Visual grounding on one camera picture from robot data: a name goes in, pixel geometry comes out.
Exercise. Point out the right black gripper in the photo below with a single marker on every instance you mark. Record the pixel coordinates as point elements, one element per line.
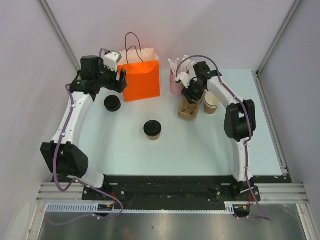
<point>188,92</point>

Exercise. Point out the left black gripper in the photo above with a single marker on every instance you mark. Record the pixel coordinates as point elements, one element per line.
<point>117,86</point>

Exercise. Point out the brown pulp cup carrier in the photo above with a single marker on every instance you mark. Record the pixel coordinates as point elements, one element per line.
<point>189,111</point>

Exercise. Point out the black plastic cup lid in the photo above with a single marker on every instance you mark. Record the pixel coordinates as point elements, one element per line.
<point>152,128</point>

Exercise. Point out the brown paper coffee cup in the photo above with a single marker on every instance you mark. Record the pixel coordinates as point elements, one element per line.
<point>154,137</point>

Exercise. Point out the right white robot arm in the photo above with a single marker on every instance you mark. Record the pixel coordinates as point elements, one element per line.
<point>239,122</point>

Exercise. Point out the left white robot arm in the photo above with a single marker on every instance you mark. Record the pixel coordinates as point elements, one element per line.
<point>62,154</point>

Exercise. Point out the stack of brown paper cups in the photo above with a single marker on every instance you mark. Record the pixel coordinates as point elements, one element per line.
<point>211,103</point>

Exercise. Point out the stack of black lids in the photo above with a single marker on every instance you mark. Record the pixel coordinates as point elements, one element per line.
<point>112,103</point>

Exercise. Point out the pink straw holder cup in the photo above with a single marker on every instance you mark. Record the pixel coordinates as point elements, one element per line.
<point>175,87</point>

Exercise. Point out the white wrapped straws bundle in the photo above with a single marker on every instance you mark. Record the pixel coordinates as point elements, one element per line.
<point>183,66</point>

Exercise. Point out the orange paper bag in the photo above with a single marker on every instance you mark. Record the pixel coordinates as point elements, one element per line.
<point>142,67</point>

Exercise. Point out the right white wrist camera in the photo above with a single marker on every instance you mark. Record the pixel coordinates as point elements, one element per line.
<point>183,78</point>

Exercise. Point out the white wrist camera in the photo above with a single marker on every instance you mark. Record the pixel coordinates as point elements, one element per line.
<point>111,60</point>
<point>183,78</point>

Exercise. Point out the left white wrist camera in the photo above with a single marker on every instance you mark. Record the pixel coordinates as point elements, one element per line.
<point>111,60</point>

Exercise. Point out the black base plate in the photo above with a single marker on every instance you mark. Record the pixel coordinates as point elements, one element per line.
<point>172,183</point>

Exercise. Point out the white cable duct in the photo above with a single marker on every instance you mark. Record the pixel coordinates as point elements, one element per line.
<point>104,208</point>

